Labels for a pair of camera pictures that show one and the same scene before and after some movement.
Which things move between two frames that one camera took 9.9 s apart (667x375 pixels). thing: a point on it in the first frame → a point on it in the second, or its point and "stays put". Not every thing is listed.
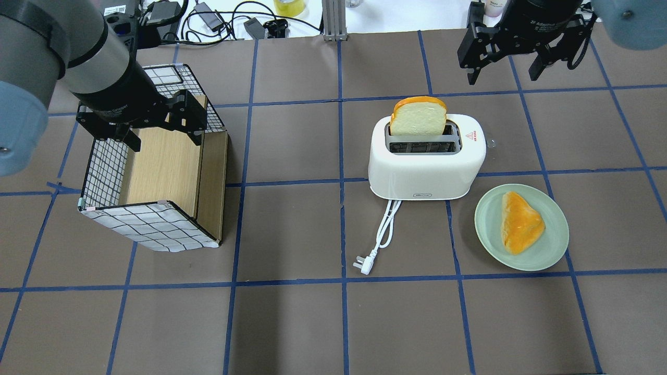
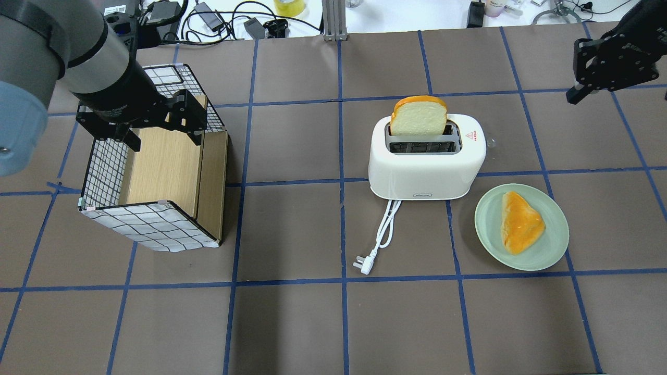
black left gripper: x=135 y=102 stays put
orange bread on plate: x=521 y=225 stays put
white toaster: x=421 y=167 stays put
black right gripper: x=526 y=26 → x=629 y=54
